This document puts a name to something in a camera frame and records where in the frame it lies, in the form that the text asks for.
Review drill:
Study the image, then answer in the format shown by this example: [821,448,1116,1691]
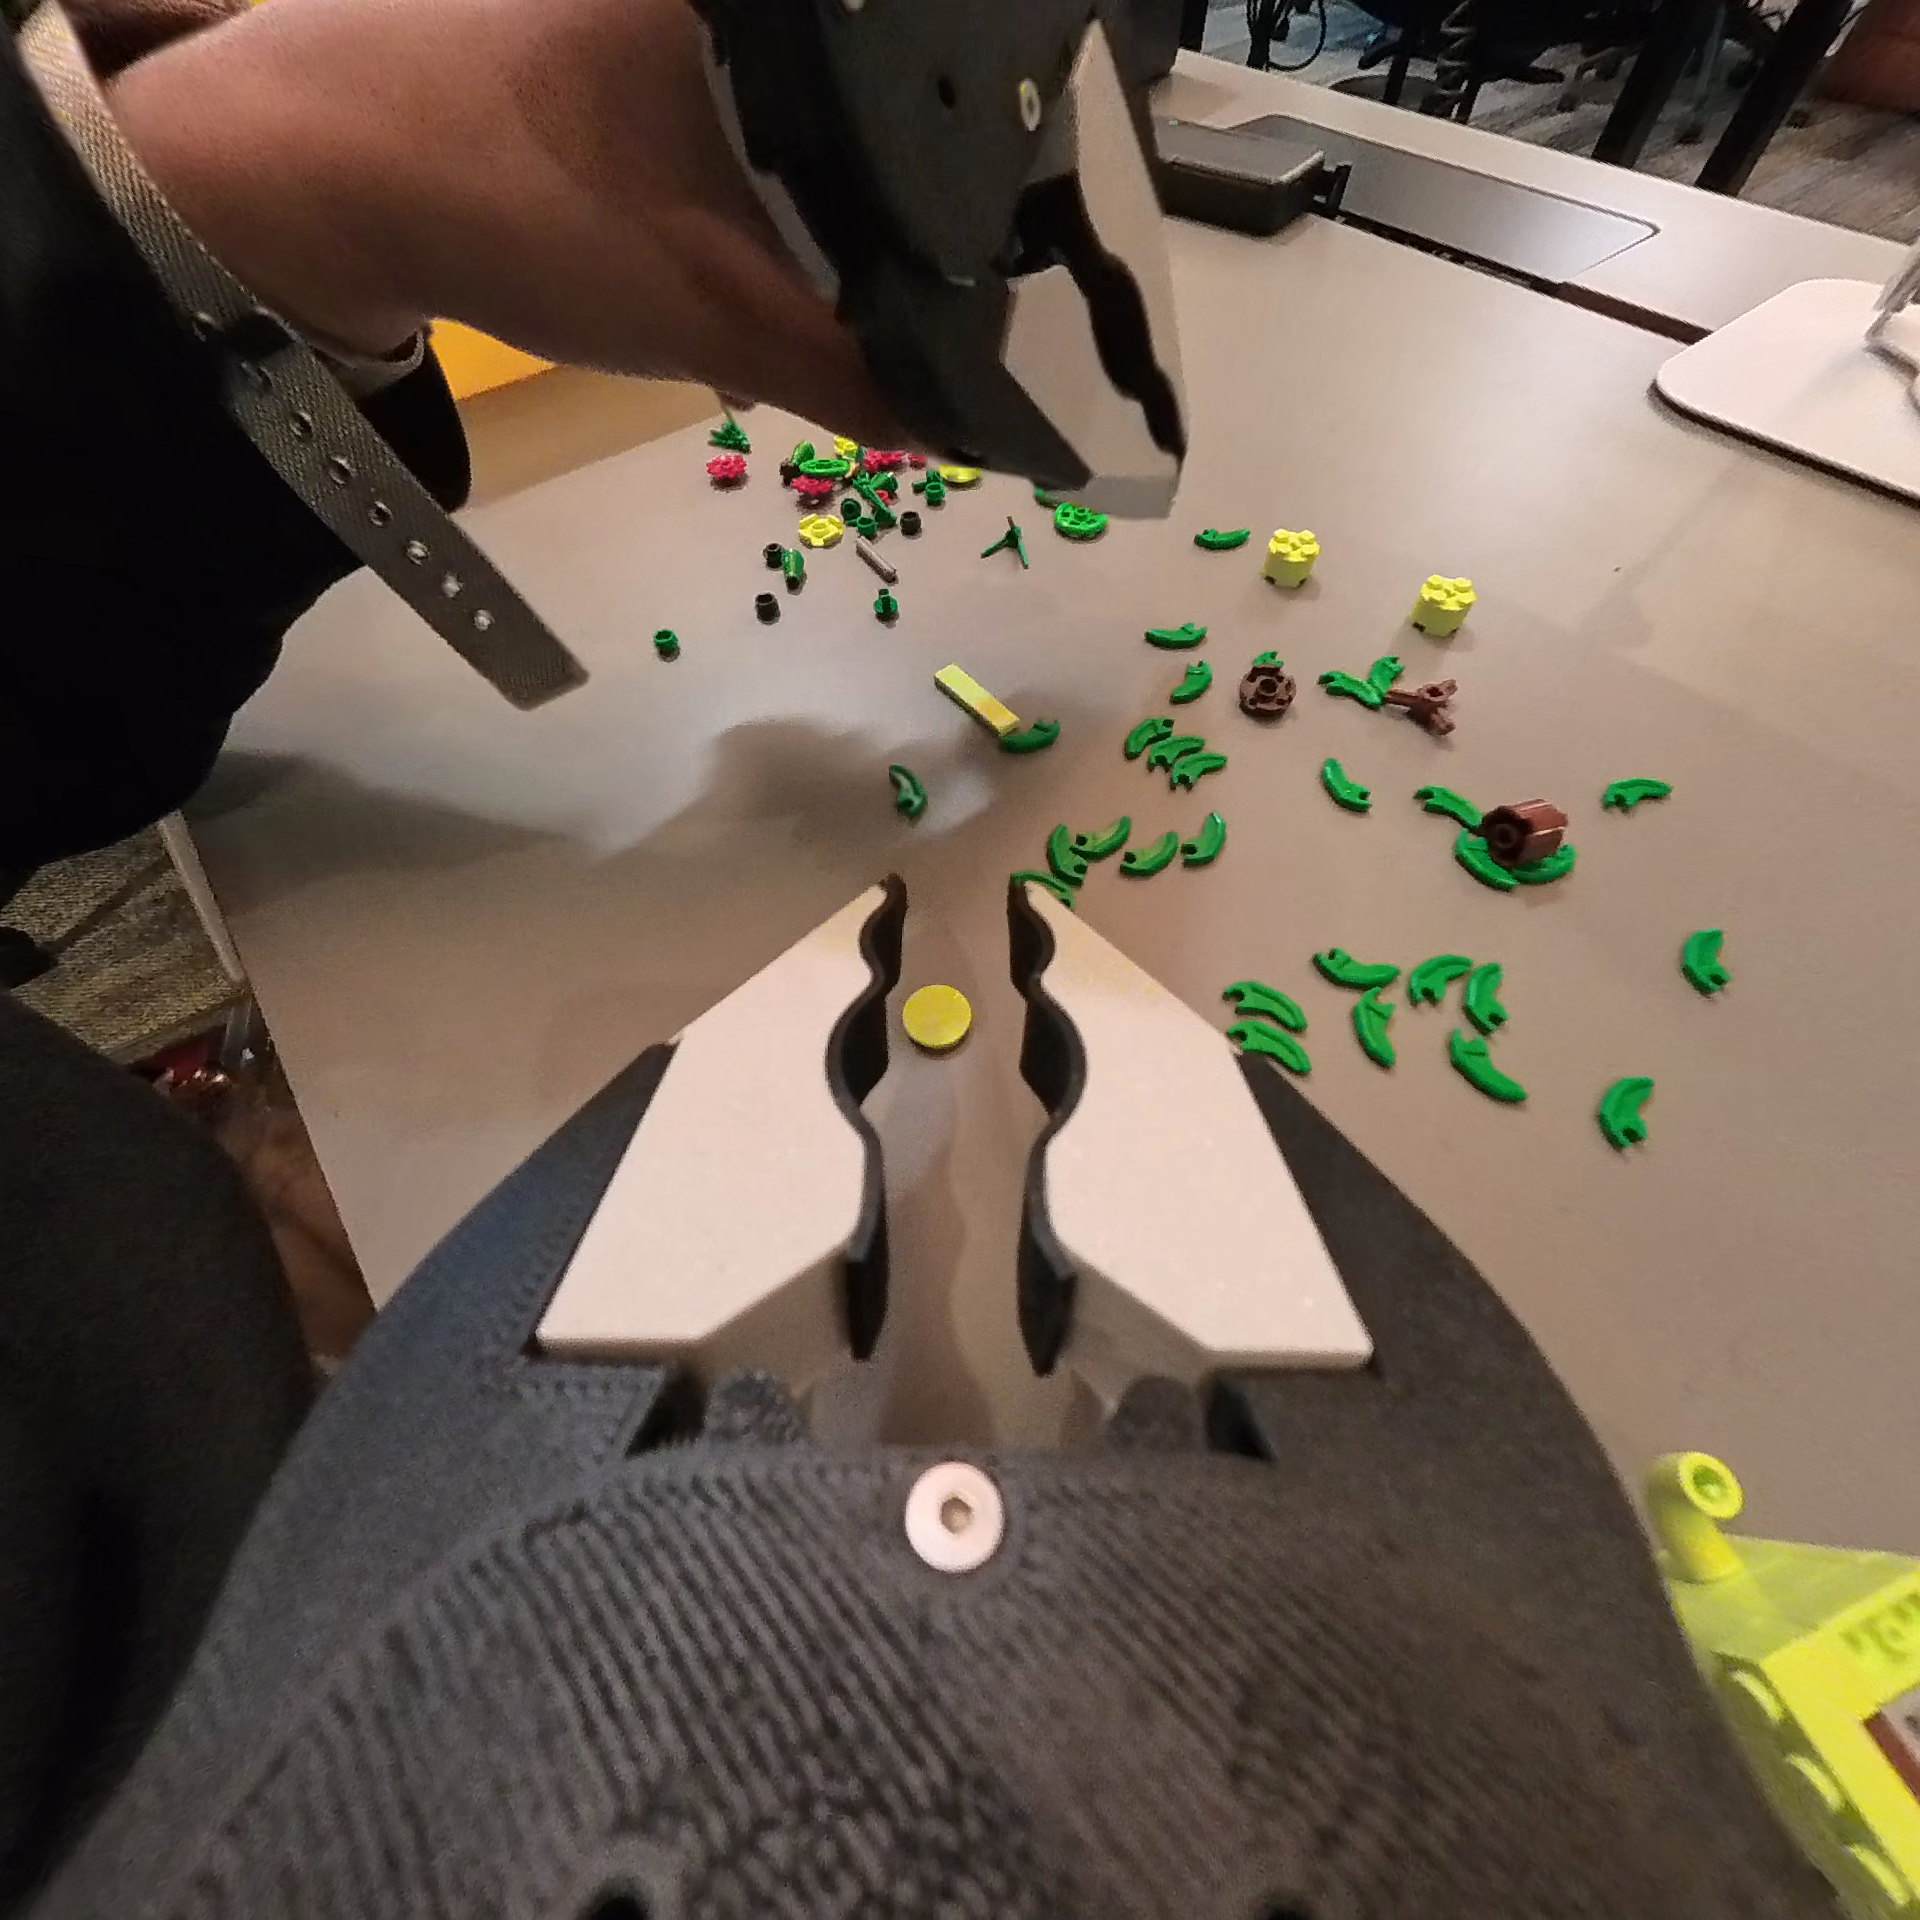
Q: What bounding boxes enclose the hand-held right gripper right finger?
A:
[1009,875,1376,1413]

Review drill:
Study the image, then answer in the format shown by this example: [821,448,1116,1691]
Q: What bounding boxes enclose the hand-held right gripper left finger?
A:
[535,872,911,1413]

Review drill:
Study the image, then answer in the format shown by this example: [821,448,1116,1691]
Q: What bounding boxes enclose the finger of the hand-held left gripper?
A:
[850,274,1182,521]
[1023,20,1190,455]

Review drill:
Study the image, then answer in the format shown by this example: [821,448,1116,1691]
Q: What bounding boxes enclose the lime green brick model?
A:
[1643,1450,1920,1920]

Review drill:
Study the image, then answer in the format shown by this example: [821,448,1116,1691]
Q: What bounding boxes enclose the person's left forearm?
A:
[0,0,475,901]

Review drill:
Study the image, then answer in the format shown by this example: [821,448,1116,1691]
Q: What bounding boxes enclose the person's left hand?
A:
[108,0,963,455]

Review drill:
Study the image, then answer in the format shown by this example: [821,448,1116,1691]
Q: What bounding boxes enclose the black power adapter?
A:
[1154,117,1353,234]

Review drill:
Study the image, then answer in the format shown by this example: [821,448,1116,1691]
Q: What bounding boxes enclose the pile of small mixed pieces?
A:
[653,419,1051,664]

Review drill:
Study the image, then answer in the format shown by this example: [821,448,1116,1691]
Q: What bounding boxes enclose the scattered green leaf pieces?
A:
[885,524,1735,1155]

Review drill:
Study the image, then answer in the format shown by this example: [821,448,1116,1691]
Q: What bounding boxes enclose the brown block on green leaves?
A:
[1453,798,1580,893]

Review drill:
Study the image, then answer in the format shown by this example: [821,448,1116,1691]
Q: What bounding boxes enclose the person's black clothed body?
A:
[0,959,320,1920]

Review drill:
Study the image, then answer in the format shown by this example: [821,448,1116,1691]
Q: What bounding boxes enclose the white book stand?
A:
[1653,226,1920,504]

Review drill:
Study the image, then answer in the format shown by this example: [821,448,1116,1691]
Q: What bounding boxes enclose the dark desk cable cover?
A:
[1200,113,1664,294]

